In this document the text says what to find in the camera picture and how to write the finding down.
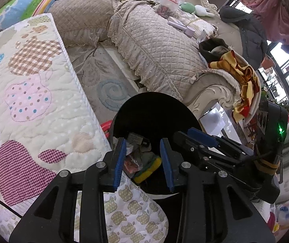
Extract yellow red cloth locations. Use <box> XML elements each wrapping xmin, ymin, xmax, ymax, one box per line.
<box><xmin>208</xmin><ymin>50</ymin><xmax>261</xmax><ymax>123</ymax></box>

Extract green yellow sponge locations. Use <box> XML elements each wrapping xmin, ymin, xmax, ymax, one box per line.
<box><xmin>133</xmin><ymin>156</ymin><xmax>162</xmax><ymax>184</ymax></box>

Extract striped colourful pillow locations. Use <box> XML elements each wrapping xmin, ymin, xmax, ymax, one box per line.
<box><xmin>0</xmin><ymin>0</ymin><xmax>70</xmax><ymax>35</ymax></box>

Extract patchwork quilted blanket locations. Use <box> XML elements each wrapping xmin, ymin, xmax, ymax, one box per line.
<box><xmin>0</xmin><ymin>13</ymin><xmax>169</xmax><ymax>243</ymax></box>

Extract black trash bin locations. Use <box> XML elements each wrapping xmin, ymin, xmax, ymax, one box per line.
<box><xmin>109</xmin><ymin>92</ymin><xmax>203</xmax><ymax>200</ymax></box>

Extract green white plush toy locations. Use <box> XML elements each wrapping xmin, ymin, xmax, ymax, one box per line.
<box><xmin>179</xmin><ymin>2</ymin><xmax>215</xmax><ymax>18</ymax></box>

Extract black padded jacket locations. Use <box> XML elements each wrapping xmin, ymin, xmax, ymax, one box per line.
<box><xmin>219</xmin><ymin>6</ymin><xmax>268</xmax><ymax>70</ymax></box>

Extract orange snack wrapper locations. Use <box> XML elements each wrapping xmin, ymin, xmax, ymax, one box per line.
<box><xmin>124</xmin><ymin>155</ymin><xmax>142</xmax><ymax>175</ymax></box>

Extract purple hair brush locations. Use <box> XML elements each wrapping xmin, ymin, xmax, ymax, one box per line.
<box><xmin>167</xmin><ymin>16</ymin><xmax>195</xmax><ymax>37</ymax></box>

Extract clear candy jar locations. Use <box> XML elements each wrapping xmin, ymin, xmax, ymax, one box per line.
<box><xmin>155</xmin><ymin>0</ymin><xmax>184</xmax><ymax>19</ymax></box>

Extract beige quilted sofa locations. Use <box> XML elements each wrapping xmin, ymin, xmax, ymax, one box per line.
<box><xmin>49</xmin><ymin>0</ymin><xmax>240</xmax><ymax>107</ymax></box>

